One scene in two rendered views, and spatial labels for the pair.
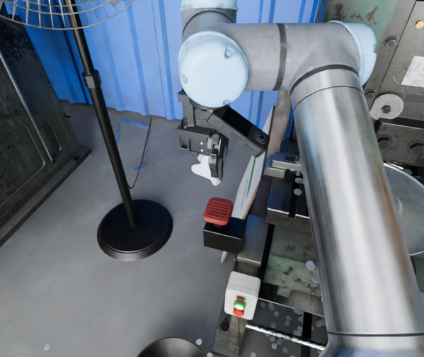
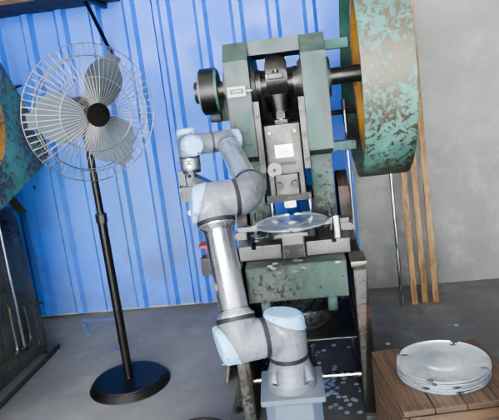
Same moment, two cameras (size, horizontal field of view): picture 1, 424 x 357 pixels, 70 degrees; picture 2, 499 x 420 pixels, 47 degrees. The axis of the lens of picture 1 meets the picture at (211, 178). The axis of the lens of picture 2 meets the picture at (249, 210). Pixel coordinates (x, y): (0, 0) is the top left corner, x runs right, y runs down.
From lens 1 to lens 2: 1.72 m
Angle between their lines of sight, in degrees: 34
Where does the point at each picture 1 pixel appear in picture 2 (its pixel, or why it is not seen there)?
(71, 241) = (62, 406)
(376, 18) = (250, 132)
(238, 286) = not seen: hidden behind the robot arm
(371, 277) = (238, 164)
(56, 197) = (32, 383)
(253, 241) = not seen: hidden behind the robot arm
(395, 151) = (287, 189)
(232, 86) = (199, 147)
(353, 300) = (236, 169)
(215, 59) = (192, 139)
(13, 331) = not seen: outside the picture
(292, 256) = (258, 267)
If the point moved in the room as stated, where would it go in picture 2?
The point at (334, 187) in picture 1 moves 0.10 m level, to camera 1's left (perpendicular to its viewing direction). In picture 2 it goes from (230, 156) to (200, 160)
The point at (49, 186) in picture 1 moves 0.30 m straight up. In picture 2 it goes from (22, 376) to (10, 321)
